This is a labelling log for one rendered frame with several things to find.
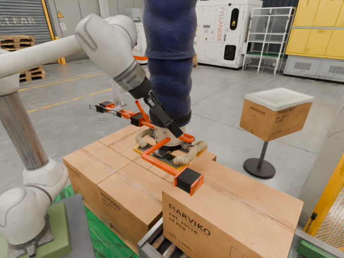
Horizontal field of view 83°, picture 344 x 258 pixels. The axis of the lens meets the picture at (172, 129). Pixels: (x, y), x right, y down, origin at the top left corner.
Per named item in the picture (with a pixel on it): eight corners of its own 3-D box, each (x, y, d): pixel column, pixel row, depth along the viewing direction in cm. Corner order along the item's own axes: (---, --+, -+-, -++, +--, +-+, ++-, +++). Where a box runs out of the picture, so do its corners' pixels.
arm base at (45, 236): (8, 273, 81) (3, 265, 79) (6, 233, 97) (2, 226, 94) (57, 246, 91) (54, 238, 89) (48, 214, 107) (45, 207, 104)
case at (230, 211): (282, 248, 117) (304, 201, 98) (259, 315, 90) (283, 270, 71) (197, 197, 151) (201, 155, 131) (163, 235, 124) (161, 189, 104)
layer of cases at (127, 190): (212, 184, 218) (216, 154, 199) (150, 258, 150) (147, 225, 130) (138, 146, 283) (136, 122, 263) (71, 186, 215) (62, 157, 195)
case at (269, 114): (273, 116, 260) (281, 87, 241) (302, 129, 229) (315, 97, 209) (238, 126, 237) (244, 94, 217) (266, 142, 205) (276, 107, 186)
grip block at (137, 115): (150, 122, 127) (149, 114, 124) (138, 128, 120) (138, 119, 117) (141, 119, 131) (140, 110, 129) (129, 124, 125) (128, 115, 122)
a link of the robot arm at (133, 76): (112, 82, 55) (127, 97, 58) (137, 61, 54) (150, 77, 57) (111, 74, 63) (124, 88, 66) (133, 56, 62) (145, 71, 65)
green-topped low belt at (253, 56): (279, 72, 748) (283, 55, 717) (275, 74, 713) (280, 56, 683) (247, 68, 818) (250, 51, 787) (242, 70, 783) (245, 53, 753)
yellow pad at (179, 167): (190, 165, 105) (190, 157, 102) (178, 175, 98) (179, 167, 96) (145, 143, 123) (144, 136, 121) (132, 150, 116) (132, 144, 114)
